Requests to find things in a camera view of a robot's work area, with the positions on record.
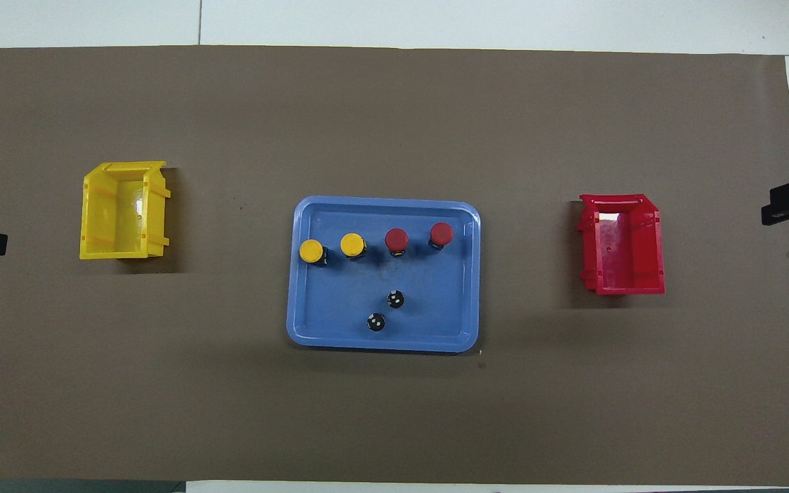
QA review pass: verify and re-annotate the yellow plastic storage bin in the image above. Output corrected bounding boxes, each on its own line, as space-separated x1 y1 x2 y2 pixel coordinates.
79 161 171 261

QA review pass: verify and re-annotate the red plastic storage bin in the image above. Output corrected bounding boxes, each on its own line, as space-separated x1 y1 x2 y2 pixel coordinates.
578 194 666 296

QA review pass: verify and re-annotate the blue plastic tray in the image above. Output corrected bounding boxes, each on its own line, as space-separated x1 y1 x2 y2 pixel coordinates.
286 196 482 354

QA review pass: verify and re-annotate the red push button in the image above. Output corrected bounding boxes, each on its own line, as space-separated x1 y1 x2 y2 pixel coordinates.
428 221 455 251
384 228 410 259

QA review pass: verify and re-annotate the yellow push button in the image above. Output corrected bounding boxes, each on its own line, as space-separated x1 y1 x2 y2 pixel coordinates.
340 233 368 262
299 239 330 268

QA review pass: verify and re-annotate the brown paper table mat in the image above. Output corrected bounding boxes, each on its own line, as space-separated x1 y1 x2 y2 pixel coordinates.
0 45 789 488

